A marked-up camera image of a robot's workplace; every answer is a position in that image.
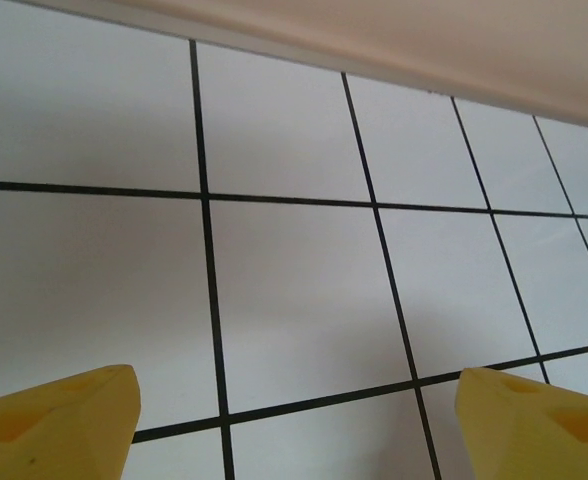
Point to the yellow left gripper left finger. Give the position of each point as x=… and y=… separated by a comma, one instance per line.
x=59, y=430

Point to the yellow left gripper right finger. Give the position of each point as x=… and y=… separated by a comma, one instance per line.
x=534, y=435

